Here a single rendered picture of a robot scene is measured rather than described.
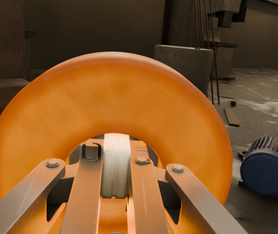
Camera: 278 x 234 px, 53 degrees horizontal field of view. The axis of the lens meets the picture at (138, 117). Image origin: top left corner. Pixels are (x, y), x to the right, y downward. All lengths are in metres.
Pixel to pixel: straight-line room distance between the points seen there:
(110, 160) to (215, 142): 0.07
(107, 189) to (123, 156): 0.02
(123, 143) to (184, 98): 0.04
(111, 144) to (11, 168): 0.06
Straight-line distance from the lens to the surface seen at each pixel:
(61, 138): 0.17
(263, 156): 1.92
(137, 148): 0.17
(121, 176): 0.16
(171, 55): 2.65
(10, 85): 0.47
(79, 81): 0.16
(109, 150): 0.15
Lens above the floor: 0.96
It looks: 16 degrees down
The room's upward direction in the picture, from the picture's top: 5 degrees clockwise
